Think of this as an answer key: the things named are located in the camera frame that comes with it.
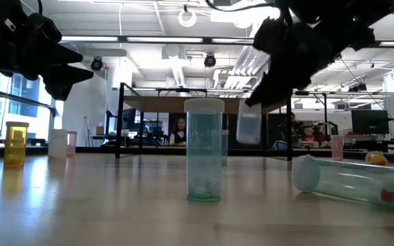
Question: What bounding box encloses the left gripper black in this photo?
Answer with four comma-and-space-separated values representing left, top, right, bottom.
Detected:
12, 12, 95, 85

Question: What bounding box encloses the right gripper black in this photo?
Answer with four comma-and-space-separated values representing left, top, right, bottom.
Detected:
245, 16, 341, 107

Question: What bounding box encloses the white medicine bottle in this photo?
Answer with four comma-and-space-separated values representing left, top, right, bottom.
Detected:
47, 128, 69, 160
236, 101, 263, 145

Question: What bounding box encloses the teal medicine bottle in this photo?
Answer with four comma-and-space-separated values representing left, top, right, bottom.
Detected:
221, 129, 230, 167

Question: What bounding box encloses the pink medicine bottle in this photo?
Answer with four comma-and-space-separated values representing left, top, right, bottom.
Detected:
66, 131, 78, 159
330, 135, 344, 162

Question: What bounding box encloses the orange medicine bottle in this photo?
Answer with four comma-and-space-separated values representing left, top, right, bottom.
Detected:
365, 151, 389, 167
3, 121, 30, 168

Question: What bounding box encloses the round black ceiling spotlight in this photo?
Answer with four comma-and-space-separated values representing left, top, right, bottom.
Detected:
90, 56, 104, 72
203, 53, 217, 68

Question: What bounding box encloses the person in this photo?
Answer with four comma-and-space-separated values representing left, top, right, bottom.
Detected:
280, 111, 307, 150
168, 118, 187, 147

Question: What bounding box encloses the blue white bag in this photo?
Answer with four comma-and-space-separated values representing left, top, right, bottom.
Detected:
272, 139, 289, 151

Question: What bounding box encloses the large glass window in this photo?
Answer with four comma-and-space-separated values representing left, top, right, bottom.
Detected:
0, 66, 56, 148

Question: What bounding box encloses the black overhead light bar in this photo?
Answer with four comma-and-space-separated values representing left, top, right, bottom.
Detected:
58, 33, 394, 48

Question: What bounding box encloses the teal bottle holding white pills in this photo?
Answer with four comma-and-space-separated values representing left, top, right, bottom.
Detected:
183, 98, 226, 202

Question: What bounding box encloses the black computer monitor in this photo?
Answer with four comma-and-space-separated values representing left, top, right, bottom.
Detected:
350, 109, 390, 135

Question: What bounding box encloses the teal bottle holding red pill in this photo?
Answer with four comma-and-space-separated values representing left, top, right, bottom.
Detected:
291, 154, 394, 215

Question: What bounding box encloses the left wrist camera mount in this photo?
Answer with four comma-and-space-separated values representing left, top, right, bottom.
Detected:
44, 81, 70, 103

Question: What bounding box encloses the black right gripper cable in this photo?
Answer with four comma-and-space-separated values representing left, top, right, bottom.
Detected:
205, 0, 276, 13

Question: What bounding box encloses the black aluminium table frame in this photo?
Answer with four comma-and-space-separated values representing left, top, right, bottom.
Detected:
0, 145, 394, 165

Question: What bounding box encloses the wooden shelf black metal frame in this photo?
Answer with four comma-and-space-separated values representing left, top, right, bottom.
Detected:
114, 81, 293, 162

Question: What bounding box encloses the white ring ceiling fixture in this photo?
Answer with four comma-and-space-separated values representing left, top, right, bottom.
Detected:
178, 8, 198, 28

